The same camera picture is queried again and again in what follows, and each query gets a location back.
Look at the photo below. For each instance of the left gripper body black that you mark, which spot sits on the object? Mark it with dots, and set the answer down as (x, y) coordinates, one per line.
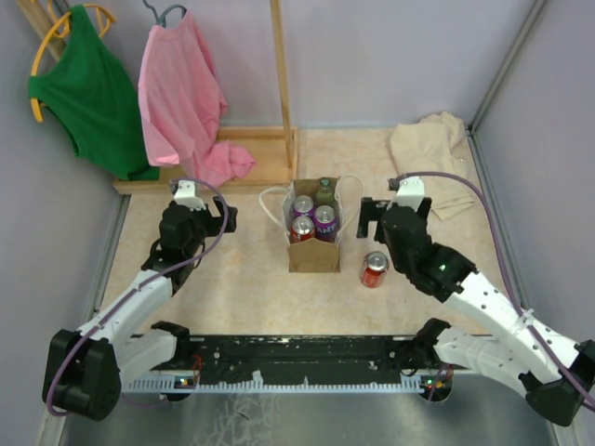
(205, 225)

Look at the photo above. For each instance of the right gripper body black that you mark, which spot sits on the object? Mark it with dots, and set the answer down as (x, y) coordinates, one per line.
(400, 261)

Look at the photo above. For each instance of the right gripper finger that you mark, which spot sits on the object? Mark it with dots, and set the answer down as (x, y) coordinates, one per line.
(372, 210)
(364, 222)

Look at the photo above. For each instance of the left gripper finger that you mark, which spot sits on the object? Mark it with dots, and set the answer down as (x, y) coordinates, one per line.
(229, 219)
(222, 208)

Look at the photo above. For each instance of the purple soda can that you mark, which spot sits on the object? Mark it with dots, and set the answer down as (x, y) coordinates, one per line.
(325, 223)
(303, 205)

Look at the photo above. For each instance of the red soda can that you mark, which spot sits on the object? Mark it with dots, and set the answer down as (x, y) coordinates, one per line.
(374, 268)
(302, 229)

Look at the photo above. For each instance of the green glass soda water bottle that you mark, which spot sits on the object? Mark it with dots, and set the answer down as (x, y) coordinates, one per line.
(325, 192)

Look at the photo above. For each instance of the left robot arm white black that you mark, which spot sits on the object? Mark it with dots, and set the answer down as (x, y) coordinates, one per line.
(87, 368)

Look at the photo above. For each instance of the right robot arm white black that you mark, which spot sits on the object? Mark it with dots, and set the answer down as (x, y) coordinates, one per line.
(552, 372)

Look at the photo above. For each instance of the canvas burlap tote bag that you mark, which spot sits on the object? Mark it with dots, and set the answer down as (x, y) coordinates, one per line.
(312, 255)

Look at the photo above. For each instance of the beige crumpled cloth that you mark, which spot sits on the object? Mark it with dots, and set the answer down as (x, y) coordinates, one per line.
(434, 144)

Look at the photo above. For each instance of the pink t-shirt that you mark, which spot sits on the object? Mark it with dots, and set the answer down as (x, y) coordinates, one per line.
(181, 103)

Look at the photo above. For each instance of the green tank top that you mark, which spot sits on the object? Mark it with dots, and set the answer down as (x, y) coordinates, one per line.
(91, 95)

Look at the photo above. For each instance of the grey clothes hanger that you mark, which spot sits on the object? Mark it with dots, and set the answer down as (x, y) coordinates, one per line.
(161, 17)

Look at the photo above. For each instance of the yellow clothes hanger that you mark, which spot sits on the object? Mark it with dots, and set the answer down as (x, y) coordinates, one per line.
(59, 30)

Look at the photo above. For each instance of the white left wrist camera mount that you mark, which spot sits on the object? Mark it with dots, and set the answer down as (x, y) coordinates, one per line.
(185, 193)

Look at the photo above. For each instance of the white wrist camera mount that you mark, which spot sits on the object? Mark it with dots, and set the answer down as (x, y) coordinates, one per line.
(410, 192)
(185, 193)

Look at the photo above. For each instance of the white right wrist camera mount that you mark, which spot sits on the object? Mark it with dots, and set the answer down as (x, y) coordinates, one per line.
(410, 192)

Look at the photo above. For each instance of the aluminium frame rail right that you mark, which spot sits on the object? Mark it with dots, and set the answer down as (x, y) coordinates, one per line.
(535, 140)

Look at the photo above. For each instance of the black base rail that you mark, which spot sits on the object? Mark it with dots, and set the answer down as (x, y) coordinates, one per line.
(298, 364)

